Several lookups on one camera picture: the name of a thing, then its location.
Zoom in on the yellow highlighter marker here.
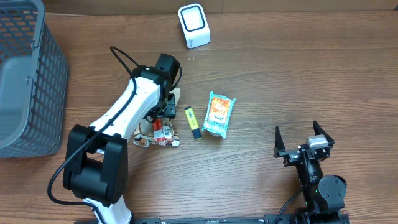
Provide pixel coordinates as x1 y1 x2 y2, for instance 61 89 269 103
185 106 202 140

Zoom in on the white barcode scanner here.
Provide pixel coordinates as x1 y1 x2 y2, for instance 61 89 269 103
177 3 211 49

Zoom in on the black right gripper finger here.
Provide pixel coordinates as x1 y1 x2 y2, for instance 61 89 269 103
312 120 335 146
273 126 285 158

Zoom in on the grey plastic basket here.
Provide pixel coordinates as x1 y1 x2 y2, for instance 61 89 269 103
1 0 69 158

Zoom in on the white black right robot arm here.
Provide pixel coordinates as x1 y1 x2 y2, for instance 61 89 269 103
273 121 349 223

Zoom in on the red stick sachet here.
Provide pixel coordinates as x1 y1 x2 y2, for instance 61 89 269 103
152 119 164 142

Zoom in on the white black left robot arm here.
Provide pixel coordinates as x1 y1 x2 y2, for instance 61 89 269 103
63 54 181 223

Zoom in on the beige brown snack pouch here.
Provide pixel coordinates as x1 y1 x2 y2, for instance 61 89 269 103
132 87 181 148

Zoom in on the teal wet wipes pack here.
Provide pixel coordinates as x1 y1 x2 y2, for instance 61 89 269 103
201 91 236 139

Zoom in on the black aluminium rail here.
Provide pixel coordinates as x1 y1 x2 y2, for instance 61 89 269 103
124 213 351 224

